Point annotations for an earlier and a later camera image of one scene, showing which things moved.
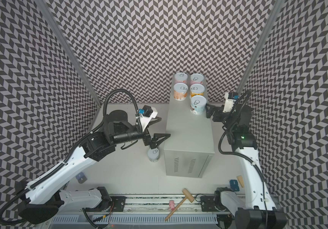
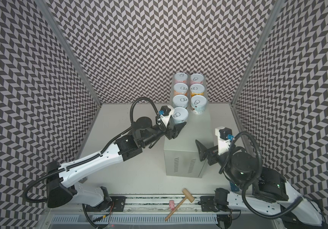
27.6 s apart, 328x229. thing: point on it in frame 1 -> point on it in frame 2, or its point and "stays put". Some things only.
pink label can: x=180 y=78 stays put
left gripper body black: x=146 y=138 -> x=170 y=133
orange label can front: x=197 y=89 stays put
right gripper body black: x=217 y=114 -> x=210 y=153
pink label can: x=196 y=78 stays put
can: x=198 y=104 stays put
